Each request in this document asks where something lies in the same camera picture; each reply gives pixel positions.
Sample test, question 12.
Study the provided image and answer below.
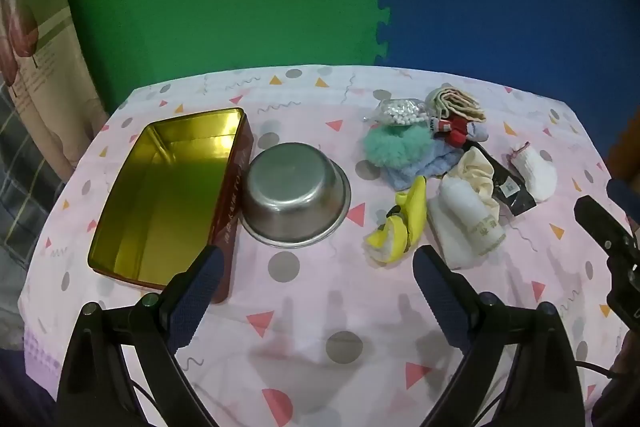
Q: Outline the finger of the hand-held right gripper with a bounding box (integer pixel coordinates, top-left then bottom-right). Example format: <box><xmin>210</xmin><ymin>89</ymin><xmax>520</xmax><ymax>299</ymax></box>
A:
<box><xmin>606</xmin><ymin>179</ymin><xmax>640</xmax><ymax>208</ymax></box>
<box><xmin>574</xmin><ymin>196</ymin><xmax>640</xmax><ymax>258</ymax></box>

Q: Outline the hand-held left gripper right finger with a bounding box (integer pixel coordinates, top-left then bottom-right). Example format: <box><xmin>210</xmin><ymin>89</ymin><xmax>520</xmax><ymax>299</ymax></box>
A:
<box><xmin>412</xmin><ymin>245</ymin><xmax>586</xmax><ymax>427</ymax></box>

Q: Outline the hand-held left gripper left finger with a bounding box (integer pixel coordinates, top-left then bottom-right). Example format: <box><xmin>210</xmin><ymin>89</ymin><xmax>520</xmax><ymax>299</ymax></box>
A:
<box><xmin>57</xmin><ymin>245</ymin><xmax>225</xmax><ymax>427</ymax></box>

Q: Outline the white towel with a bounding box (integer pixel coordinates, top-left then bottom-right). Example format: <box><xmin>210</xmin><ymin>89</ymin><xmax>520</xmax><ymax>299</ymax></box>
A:
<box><xmin>440</xmin><ymin>177</ymin><xmax>506</xmax><ymax>270</ymax></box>

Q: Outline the white knit sock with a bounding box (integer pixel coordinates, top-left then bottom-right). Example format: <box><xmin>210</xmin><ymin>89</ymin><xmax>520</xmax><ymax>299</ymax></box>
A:
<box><xmin>510</xmin><ymin>142</ymin><xmax>558</xmax><ymax>202</ymax></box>

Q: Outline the yellow sock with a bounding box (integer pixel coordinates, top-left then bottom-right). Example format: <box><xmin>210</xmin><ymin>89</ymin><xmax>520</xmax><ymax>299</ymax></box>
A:
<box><xmin>364</xmin><ymin>175</ymin><xmax>429</xmax><ymax>264</ymax></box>

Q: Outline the gold and red tin box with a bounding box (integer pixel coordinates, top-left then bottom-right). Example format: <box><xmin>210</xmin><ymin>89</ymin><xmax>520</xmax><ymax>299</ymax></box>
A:
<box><xmin>87</xmin><ymin>108</ymin><xmax>255</xmax><ymax>305</ymax></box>

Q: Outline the cream scrunchie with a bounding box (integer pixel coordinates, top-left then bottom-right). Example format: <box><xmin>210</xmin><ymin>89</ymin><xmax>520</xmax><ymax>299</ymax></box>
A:
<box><xmin>447</xmin><ymin>149</ymin><xmax>501</xmax><ymax>223</ymax></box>

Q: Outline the light blue towel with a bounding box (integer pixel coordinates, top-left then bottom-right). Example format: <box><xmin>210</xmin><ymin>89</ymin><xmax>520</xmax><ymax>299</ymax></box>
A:
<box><xmin>382</xmin><ymin>139</ymin><xmax>468</xmax><ymax>190</ymax></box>

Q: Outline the green fluffy scrunchie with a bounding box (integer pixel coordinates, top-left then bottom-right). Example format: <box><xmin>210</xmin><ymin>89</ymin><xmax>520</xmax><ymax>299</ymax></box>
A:
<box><xmin>362</xmin><ymin>124</ymin><xmax>433</xmax><ymax>168</ymax></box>

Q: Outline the red and grey scrunchie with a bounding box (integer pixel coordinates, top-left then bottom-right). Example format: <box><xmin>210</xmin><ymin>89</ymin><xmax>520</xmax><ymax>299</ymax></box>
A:
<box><xmin>431</xmin><ymin>114</ymin><xmax>490</xmax><ymax>148</ymax></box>

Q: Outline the clear bag of cotton swabs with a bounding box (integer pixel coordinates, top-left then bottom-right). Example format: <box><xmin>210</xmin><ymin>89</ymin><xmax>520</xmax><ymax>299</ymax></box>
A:
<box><xmin>363</xmin><ymin>97</ymin><xmax>430</xmax><ymax>128</ymax></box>

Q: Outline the black packet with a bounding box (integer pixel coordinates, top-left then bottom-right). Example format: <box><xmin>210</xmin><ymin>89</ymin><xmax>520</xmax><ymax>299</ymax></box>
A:
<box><xmin>477</xmin><ymin>146</ymin><xmax>537</xmax><ymax>216</ymax></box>

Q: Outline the pink patterned tablecloth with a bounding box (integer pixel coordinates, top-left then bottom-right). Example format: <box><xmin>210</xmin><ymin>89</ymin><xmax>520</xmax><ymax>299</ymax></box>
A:
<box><xmin>17</xmin><ymin>64</ymin><xmax>640</xmax><ymax>427</ymax></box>

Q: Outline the stainless steel bowl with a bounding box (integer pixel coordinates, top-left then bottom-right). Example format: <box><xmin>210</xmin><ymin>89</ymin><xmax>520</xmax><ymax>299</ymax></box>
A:
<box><xmin>241</xmin><ymin>143</ymin><xmax>352</xmax><ymax>249</ymax></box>

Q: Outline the folded yellow green towel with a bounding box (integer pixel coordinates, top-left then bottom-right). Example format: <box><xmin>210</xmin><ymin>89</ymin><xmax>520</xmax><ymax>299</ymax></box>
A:
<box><xmin>425</xmin><ymin>84</ymin><xmax>487</xmax><ymax>124</ymax></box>

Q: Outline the blue plaid cloth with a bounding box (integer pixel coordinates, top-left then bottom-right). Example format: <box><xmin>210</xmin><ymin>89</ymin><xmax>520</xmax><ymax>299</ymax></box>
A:
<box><xmin>0</xmin><ymin>107</ymin><xmax>66</xmax><ymax>258</ymax></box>

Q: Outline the black cable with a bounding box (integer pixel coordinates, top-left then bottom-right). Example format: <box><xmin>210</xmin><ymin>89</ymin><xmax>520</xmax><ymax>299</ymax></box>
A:
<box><xmin>575</xmin><ymin>359</ymin><xmax>618</xmax><ymax>380</ymax></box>

